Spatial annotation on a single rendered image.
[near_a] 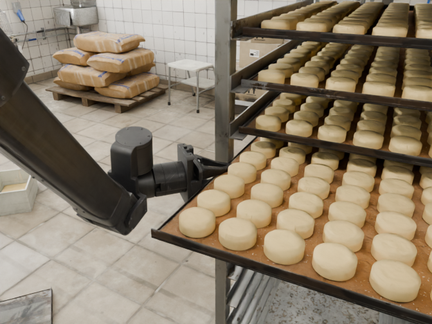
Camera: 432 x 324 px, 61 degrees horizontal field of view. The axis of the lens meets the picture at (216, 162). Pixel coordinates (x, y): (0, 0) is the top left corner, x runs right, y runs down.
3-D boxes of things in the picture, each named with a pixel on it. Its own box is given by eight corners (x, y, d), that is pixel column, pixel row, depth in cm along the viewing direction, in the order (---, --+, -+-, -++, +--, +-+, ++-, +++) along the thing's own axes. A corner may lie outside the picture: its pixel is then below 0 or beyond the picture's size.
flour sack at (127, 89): (125, 101, 379) (123, 87, 372) (94, 96, 395) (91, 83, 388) (163, 84, 437) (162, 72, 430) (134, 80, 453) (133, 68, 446)
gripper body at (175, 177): (188, 189, 71) (150, 197, 69) (186, 141, 67) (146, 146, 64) (198, 207, 66) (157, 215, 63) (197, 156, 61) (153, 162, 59)
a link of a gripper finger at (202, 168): (227, 180, 74) (181, 188, 71) (227, 148, 70) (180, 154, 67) (240, 197, 68) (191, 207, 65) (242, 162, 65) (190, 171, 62)
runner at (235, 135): (242, 140, 69) (242, 125, 68) (228, 137, 70) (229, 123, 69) (314, 67, 121) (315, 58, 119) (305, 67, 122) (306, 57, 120)
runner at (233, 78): (243, 94, 65) (244, 77, 64) (229, 92, 66) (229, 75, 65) (317, 39, 116) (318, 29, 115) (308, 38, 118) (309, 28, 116)
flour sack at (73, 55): (80, 69, 391) (76, 53, 383) (53, 64, 409) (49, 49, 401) (125, 56, 446) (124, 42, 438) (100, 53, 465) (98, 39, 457)
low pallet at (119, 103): (47, 98, 426) (45, 89, 420) (96, 81, 489) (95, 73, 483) (129, 115, 376) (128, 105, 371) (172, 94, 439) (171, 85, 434)
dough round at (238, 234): (263, 245, 48) (264, 233, 47) (229, 256, 46) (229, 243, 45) (244, 225, 52) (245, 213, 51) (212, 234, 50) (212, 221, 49)
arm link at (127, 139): (81, 217, 58) (130, 234, 56) (69, 159, 51) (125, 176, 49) (122, 174, 67) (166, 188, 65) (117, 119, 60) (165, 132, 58)
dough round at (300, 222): (292, 245, 48) (294, 232, 47) (269, 225, 52) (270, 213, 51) (321, 234, 50) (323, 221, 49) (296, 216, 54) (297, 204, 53)
